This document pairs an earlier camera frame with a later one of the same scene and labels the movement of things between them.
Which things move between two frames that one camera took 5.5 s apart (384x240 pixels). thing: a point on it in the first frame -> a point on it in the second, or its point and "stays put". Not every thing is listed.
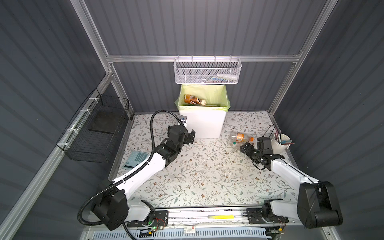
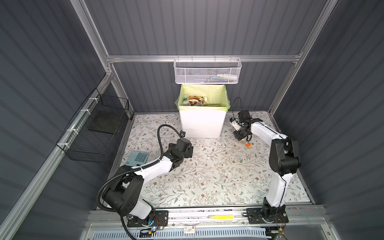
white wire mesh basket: x=207 y=71 stays put
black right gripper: x=251 y=147 -> x=238 y=136
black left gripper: x=189 y=137 -> x=189 y=152
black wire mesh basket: x=94 y=133 stays put
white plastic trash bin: x=207 y=124 stays put
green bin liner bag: x=215 y=96 stays put
